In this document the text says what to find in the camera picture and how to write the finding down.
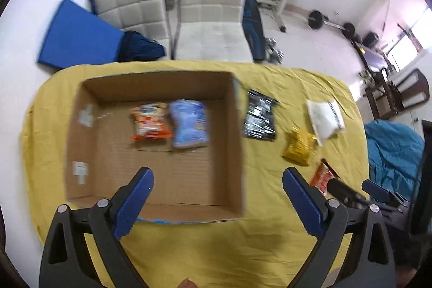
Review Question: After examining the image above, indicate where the open cardboard box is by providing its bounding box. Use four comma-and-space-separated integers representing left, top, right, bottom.
65, 70, 244, 223

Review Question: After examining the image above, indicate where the dark blue cloth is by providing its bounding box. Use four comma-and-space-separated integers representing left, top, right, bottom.
116, 31, 166, 63

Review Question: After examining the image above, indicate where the black treadmill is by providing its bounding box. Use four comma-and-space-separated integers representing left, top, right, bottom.
351, 39, 394, 72

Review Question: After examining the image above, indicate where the right white padded chair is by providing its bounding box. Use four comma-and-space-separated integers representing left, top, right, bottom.
174, 0, 253, 63

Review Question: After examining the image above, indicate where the light blue tissue packet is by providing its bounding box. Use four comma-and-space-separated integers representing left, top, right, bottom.
169, 99, 209, 149

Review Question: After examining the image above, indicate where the orange snack packet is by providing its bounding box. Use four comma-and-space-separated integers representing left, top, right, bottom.
130, 102, 173, 141

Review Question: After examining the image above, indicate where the dumbbell on floor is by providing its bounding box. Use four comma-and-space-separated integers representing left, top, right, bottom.
265, 37, 284, 64

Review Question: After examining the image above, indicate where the white pillow packet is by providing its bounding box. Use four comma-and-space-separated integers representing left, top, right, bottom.
307, 99, 346, 146

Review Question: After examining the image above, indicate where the black snack packet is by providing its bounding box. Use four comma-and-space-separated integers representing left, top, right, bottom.
243, 90, 278, 141

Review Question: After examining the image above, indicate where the blue foam mat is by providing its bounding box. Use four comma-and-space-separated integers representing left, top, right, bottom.
37, 0, 123, 69

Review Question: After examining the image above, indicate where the dark wooden chair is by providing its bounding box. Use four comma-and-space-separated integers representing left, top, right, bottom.
365, 69, 431, 120

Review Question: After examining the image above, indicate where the barbell on floor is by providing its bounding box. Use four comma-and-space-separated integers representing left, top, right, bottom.
308, 10, 356, 40

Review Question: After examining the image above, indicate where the left white padded chair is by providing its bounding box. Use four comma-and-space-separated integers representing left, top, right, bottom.
92, 0, 172, 60

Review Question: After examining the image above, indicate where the red snack packet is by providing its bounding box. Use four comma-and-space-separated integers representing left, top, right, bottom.
310, 159, 340, 197

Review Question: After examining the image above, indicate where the yellow snack packet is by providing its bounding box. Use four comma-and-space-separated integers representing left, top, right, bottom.
282, 129, 317, 166

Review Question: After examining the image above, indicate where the white padded chair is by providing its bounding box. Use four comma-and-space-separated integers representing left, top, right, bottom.
92, 0, 172, 60
174, 0, 253, 63

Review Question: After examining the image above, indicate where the yellow tablecloth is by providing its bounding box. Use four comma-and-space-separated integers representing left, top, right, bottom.
21, 61, 369, 287

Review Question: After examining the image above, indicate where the teal blue blanket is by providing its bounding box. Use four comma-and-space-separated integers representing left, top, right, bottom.
364, 120, 424, 200

